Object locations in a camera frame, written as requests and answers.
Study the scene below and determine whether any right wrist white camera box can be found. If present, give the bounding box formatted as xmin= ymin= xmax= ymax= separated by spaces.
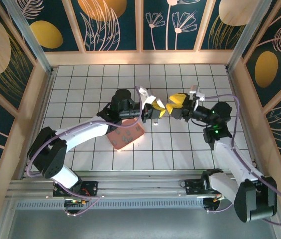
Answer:
xmin=189 ymin=84 xmax=206 ymax=103

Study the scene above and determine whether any grey metal shelf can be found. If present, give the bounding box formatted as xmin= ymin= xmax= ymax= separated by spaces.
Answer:
xmin=0 ymin=195 xmax=281 ymax=239

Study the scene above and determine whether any small circuit board with wires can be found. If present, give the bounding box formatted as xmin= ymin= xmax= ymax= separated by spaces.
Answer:
xmin=64 ymin=198 xmax=93 ymax=216

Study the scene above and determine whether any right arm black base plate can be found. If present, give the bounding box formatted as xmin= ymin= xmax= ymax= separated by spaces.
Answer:
xmin=184 ymin=178 xmax=231 ymax=195

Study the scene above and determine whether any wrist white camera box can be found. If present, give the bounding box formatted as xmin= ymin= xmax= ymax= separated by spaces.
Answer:
xmin=137 ymin=86 xmax=156 ymax=110
xmin=189 ymin=84 xmax=206 ymax=103

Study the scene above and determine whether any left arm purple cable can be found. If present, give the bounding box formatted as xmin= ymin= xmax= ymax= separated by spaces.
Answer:
xmin=26 ymin=85 xmax=105 ymax=217

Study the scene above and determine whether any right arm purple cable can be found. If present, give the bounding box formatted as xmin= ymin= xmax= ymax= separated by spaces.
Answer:
xmin=201 ymin=94 xmax=281 ymax=227

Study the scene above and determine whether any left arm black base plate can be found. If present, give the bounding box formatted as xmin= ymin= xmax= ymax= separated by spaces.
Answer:
xmin=52 ymin=180 xmax=99 ymax=198

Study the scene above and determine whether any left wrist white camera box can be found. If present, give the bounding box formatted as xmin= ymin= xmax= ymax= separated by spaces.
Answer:
xmin=137 ymin=86 xmax=156 ymax=110

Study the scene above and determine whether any pink plastic tray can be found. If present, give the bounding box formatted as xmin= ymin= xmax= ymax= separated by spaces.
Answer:
xmin=105 ymin=118 xmax=145 ymax=152

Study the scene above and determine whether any aluminium corner post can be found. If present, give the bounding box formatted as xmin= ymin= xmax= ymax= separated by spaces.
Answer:
xmin=2 ymin=0 xmax=54 ymax=75
xmin=226 ymin=0 xmax=273 ymax=73

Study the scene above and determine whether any long aluminium mounting rail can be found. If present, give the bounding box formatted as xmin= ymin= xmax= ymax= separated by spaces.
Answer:
xmin=7 ymin=174 xmax=273 ymax=199

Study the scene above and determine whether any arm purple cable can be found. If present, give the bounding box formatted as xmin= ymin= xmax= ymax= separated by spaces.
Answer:
xmin=26 ymin=85 xmax=105 ymax=217
xmin=201 ymin=94 xmax=281 ymax=227

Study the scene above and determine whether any slotted grey cable duct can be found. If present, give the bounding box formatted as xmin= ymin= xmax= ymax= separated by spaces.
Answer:
xmin=15 ymin=198 xmax=206 ymax=210

